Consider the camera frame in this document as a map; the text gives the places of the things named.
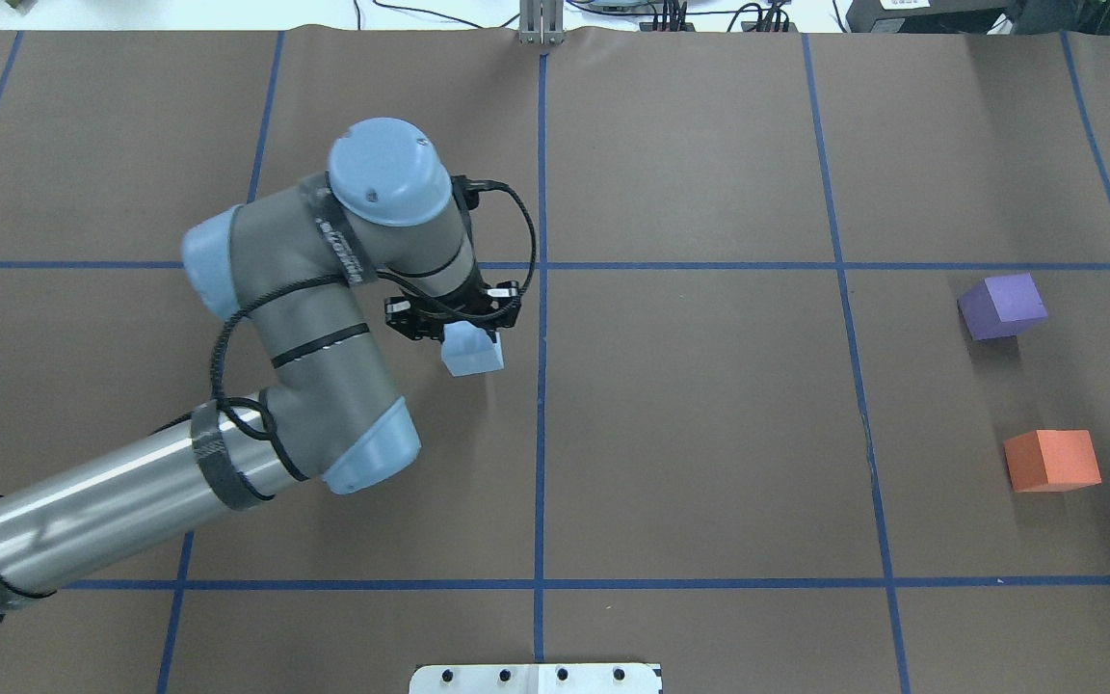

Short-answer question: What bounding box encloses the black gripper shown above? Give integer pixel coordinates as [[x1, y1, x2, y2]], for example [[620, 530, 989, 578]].
[[384, 280, 523, 342]]

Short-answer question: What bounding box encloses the light blue foam block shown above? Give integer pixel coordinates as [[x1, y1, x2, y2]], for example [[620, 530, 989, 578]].
[[440, 321, 505, 378]]

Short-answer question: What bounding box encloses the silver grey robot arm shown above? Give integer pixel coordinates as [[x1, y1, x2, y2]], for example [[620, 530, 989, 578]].
[[0, 118, 529, 618]]

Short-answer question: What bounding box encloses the purple foam block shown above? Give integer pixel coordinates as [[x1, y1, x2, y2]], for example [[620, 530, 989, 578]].
[[957, 273, 1049, 341]]

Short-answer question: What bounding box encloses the orange foam block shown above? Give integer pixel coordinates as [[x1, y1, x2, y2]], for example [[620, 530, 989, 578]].
[[1001, 429, 1102, 493]]

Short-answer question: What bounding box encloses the metal mounting plate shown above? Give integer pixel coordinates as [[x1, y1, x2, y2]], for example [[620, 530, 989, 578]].
[[407, 662, 664, 693]]

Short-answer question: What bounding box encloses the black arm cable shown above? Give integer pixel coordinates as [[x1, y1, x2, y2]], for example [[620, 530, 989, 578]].
[[210, 178, 538, 483]]

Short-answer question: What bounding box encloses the aluminium frame post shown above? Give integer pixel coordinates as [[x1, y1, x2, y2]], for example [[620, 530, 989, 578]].
[[516, 0, 567, 46]]

